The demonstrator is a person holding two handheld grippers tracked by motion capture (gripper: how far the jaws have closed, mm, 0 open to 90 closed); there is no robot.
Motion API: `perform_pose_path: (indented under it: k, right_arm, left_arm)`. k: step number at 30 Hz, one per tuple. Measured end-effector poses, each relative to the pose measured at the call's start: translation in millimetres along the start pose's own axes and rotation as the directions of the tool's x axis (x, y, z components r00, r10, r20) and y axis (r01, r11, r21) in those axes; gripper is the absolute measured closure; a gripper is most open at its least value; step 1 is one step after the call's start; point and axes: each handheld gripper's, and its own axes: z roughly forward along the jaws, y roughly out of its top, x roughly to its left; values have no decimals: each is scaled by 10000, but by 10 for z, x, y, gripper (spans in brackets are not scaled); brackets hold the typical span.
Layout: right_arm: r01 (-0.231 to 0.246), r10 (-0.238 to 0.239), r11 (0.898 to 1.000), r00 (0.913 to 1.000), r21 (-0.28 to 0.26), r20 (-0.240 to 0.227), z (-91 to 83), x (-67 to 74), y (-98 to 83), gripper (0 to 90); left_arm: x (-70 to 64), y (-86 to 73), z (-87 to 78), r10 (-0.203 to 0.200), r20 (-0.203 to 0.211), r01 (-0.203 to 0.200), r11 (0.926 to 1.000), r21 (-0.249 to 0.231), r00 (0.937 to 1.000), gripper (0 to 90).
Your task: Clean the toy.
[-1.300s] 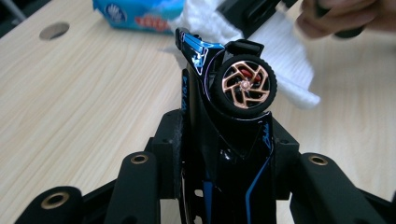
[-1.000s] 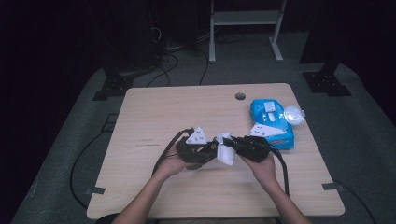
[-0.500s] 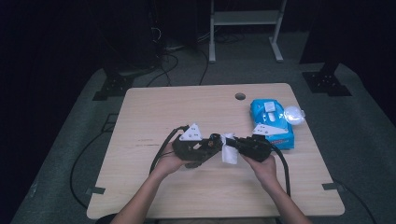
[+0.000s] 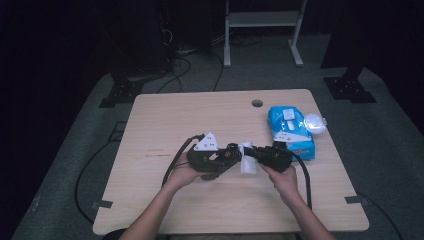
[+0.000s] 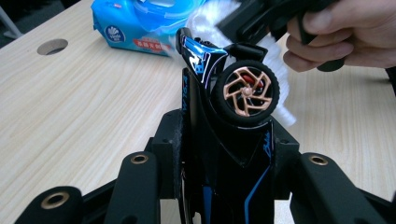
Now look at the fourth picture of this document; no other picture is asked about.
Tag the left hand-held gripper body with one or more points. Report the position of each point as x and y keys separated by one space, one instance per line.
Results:
x=203 y=161

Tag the person's right hand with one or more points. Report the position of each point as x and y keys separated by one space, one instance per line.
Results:
x=283 y=183

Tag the blue wet wipe pack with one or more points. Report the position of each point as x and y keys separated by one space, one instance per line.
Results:
x=296 y=150

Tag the white wet wipe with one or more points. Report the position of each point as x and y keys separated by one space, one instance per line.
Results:
x=248 y=165

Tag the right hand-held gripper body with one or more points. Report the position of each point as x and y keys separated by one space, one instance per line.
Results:
x=276 y=158

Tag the person's left hand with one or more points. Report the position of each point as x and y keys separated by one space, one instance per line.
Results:
x=185 y=173

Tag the black stand base plate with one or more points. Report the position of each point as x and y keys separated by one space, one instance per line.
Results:
x=121 y=93
x=348 y=88

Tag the white metal stand frame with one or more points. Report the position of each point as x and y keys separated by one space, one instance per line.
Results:
x=263 y=19

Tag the grey tape strip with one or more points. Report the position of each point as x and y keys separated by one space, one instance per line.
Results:
x=101 y=204
x=356 y=199

